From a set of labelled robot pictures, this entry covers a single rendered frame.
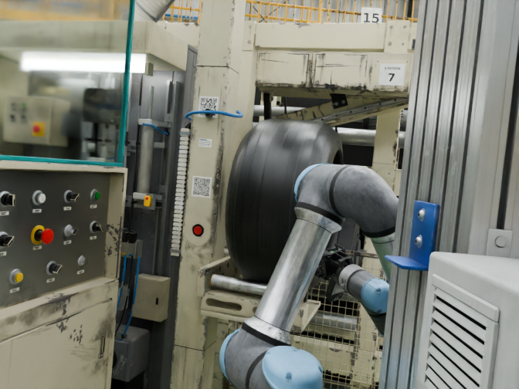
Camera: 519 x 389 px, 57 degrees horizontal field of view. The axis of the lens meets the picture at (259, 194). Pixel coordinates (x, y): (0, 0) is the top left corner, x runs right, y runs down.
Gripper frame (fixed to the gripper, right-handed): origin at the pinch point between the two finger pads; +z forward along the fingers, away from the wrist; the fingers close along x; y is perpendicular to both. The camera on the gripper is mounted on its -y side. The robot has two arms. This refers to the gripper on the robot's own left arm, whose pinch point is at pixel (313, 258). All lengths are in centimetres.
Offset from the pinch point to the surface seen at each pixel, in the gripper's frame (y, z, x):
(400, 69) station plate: 47, 28, -61
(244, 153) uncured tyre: 33.1, 20.2, 8.7
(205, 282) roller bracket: -8.2, 26.3, 29.2
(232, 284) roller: -10.7, 22.8, 21.1
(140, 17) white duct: 85, 106, 15
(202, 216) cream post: 9.3, 41.8, 21.5
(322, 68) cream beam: 52, 47, -39
